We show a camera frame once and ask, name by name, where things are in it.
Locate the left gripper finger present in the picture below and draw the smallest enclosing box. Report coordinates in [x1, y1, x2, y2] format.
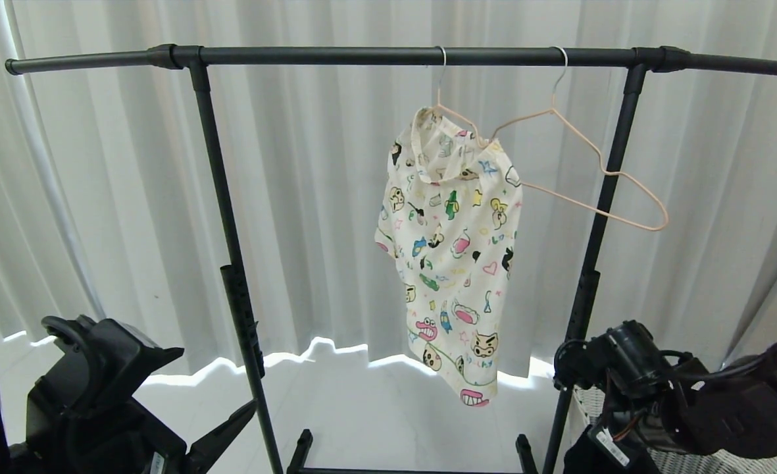
[186, 399, 258, 474]

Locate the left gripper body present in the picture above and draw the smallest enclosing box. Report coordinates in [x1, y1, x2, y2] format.
[7, 375, 191, 474]

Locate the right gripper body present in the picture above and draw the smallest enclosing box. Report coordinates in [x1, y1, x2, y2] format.
[563, 421, 662, 474]

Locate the cream printed garment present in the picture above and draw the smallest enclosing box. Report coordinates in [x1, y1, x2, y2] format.
[374, 107, 524, 408]

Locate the pink clothes hanger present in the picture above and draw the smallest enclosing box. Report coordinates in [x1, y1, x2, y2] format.
[431, 46, 494, 149]
[490, 47, 670, 232]

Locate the white laundry basket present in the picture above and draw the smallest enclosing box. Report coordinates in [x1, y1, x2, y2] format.
[571, 387, 777, 474]

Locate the black clothes rack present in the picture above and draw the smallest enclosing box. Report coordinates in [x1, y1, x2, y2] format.
[5, 44, 777, 474]

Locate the white curtain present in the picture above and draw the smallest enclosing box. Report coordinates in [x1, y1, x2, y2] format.
[0, 0, 777, 379]

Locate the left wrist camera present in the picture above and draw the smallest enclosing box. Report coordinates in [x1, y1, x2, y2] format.
[41, 315, 185, 396]

